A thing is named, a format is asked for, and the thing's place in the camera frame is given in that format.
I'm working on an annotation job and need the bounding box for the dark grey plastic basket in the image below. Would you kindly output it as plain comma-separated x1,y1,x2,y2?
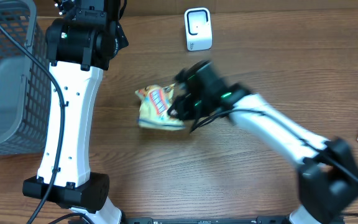
0,0,52,156

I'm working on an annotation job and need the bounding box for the white barcode scanner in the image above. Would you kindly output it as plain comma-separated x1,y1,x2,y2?
184,7,213,52

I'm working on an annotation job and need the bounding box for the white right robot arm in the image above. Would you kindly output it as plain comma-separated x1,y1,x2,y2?
168,60,358,223

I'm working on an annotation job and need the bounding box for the yellow snack bag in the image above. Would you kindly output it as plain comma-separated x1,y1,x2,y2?
135,84,185,131

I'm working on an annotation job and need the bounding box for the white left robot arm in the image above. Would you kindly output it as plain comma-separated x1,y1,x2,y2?
22,0,129,224

